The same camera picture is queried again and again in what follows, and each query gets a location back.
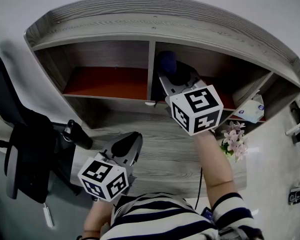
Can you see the potted pink flowers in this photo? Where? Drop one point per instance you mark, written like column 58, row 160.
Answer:
column 233, row 141

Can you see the dark blue cloth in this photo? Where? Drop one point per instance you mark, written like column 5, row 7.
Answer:
column 168, row 62

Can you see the white power strip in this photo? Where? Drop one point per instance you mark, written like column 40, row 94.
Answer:
column 48, row 215

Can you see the dark shaker water bottle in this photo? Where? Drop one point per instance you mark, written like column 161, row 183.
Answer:
column 78, row 135

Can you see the grey wooden shelf unit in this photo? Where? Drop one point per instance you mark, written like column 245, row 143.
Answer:
column 102, row 26

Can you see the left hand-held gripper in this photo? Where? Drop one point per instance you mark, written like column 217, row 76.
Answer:
column 100, row 171

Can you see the person's right forearm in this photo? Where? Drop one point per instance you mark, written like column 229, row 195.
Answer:
column 215, row 169

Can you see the black office chair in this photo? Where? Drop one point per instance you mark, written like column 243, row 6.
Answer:
column 27, row 146

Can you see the black and white floor device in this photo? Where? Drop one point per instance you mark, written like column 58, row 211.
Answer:
column 298, row 196

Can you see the white tissue pack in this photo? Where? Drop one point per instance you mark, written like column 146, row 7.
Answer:
column 251, row 109

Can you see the small blue device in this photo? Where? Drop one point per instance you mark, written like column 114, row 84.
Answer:
column 207, row 214

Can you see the person's left forearm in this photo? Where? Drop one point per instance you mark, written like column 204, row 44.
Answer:
column 97, row 216

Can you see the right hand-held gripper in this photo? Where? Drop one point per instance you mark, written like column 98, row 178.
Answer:
column 197, row 109

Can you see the person's striped shirt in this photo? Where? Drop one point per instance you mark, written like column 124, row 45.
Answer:
column 160, row 221

